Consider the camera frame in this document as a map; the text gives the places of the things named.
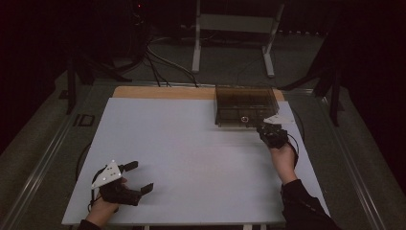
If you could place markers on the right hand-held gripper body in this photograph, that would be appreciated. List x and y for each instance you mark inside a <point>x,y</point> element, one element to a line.
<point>273,135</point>

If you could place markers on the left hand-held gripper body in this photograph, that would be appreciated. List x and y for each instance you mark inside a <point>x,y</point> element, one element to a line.
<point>108,175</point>

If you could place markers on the dark transparent drawer box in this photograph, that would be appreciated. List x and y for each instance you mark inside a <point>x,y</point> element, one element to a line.
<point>242,102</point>

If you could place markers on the person's right hand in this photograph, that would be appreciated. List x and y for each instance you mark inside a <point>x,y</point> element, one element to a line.
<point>284,163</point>

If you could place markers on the person's left hand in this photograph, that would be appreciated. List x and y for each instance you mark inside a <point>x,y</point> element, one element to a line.
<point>102,212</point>

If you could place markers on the white table mat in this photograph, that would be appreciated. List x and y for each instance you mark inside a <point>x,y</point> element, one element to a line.
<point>191,153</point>

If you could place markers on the black stand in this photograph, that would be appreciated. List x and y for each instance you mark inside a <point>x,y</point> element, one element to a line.
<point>72,89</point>
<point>333,96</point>

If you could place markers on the white metal stand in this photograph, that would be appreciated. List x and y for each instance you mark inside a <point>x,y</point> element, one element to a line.
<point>234,24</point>

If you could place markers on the aluminium floor rail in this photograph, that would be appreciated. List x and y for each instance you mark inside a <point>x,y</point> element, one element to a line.
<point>351,166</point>
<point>41,169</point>

